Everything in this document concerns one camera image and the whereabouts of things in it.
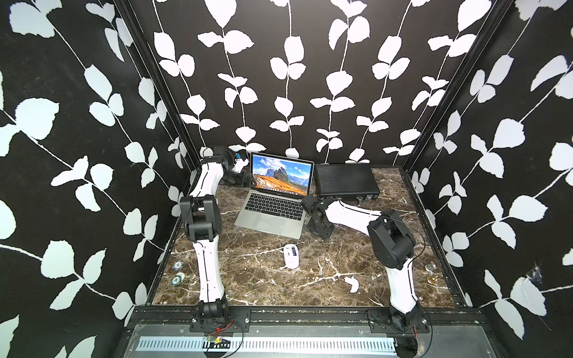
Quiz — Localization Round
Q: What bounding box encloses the white wireless mouse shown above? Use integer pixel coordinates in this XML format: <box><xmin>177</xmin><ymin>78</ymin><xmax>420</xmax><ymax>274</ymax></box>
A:
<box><xmin>283</xmin><ymin>244</ymin><xmax>300</xmax><ymax>269</ymax></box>

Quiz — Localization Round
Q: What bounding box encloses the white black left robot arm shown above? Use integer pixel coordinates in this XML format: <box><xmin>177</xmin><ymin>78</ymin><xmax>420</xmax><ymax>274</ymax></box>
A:
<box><xmin>179</xmin><ymin>146</ymin><xmax>251</xmax><ymax>331</ymax></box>

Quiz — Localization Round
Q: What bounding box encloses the blue round table marker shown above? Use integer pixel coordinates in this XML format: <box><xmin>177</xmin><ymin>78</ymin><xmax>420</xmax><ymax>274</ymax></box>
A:
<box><xmin>172</xmin><ymin>261</ymin><xmax>184</xmax><ymax>271</ymax></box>

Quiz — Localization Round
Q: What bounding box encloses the silver open laptop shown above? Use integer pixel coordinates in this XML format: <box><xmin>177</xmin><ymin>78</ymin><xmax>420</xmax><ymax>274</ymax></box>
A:
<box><xmin>235</xmin><ymin>153</ymin><xmax>314</xmax><ymax>240</ymax></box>

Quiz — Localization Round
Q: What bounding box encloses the black front mounting rail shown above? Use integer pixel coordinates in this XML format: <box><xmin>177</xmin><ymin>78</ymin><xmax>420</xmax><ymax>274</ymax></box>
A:
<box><xmin>127</xmin><ymin>306</ymin><xmax>486</xmax><ymax>337</ymax></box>

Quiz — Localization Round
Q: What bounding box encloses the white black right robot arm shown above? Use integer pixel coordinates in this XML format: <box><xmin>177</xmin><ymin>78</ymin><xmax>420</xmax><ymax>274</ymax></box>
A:
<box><xmin>301</xmin><ymin>195</ymin><xmax>421</xmax><ymax>333</ymax></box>

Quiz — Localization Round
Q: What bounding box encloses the white mouse battery cover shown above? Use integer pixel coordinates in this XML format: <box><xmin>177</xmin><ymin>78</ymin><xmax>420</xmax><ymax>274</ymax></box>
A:
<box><xmin>344</xmin><ymin>277</ymin><xmax>360</xmax><ymax>294</ymax></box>

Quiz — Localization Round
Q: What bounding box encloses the black flat electronics box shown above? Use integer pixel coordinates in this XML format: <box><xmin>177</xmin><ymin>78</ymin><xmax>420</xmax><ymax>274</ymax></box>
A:
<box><xmin>314</xmin><ymin>163</ymin><xmax>380</xmax><ymax>200</ymax></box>

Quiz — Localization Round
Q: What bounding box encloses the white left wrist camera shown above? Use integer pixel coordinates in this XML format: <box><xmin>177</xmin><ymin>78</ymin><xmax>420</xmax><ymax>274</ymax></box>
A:
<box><xmin>231</xmin><ymin>152</ymin><xmax>249</xmax><ymax>174</ymax></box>

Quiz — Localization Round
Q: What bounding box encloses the white slotted cable duct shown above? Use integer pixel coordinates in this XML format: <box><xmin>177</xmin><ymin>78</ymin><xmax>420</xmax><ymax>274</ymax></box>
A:
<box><xmin>135</xmin><ymin>337</ymin><xmax>396</xmax><ymax>355</ymax></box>

